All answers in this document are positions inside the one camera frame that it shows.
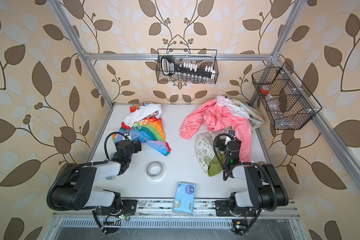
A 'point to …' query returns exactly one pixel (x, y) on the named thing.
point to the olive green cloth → (217, 164)
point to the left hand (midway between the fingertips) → (130, 139)
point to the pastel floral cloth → (255, 117)
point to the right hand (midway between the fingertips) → (228, 138)
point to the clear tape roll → (154, 170)
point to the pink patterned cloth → (214, 115)
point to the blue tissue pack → (184, 199)
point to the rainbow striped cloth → (144, 123)
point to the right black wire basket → (288, 103)
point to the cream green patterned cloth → (204, 147)
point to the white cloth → (235, 109)
